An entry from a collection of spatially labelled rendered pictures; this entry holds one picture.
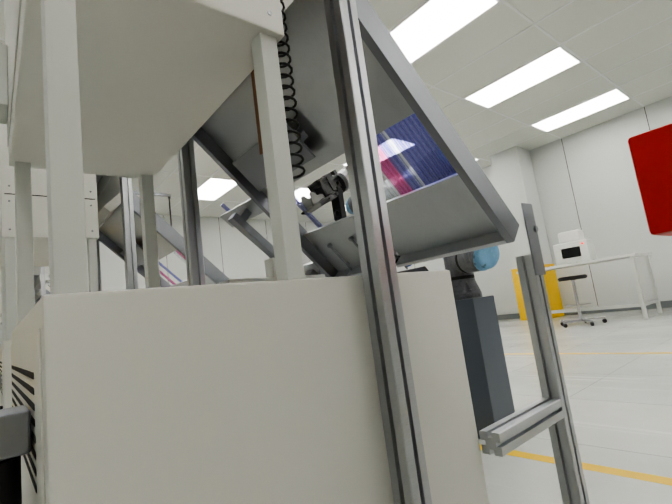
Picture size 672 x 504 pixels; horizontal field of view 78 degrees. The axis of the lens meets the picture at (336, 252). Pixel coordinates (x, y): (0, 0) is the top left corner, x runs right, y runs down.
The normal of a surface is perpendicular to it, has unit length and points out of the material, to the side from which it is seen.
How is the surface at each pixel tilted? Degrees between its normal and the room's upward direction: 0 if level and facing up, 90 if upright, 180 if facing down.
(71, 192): 90
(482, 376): 90
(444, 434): 90
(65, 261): 90
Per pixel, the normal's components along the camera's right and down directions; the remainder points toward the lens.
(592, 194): -0.77, 0.01
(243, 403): 0.63, -0.19
